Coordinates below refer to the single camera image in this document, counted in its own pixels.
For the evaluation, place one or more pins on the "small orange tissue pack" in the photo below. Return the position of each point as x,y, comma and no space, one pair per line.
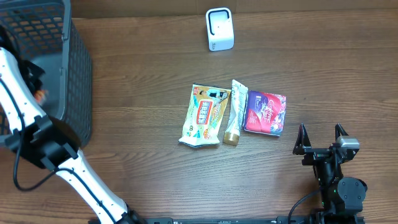
41,96

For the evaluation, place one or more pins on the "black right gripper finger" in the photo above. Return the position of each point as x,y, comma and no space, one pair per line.
339,131
302,144

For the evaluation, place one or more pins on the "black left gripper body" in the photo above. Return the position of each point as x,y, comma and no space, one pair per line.
32,75

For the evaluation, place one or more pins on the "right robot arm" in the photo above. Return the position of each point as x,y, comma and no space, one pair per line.
342,197

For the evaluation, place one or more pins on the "yellow wet wipes packet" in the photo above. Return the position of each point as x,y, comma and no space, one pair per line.
204,115

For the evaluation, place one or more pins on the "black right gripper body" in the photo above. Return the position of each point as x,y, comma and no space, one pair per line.
314,155

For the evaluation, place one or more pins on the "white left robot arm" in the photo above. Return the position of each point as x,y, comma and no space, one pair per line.
49,143

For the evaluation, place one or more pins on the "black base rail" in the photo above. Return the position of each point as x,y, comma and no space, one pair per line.
277,220

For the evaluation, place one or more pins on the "red purple tissue pack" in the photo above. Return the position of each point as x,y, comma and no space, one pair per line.
265,113

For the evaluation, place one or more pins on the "white tube gold cap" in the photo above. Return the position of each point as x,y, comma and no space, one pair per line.
239,94

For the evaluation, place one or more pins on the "white barcode scanner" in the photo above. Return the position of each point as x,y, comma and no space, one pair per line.
219,25

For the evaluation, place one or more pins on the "dark grey plastic basket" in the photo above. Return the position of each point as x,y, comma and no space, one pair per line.
44,33

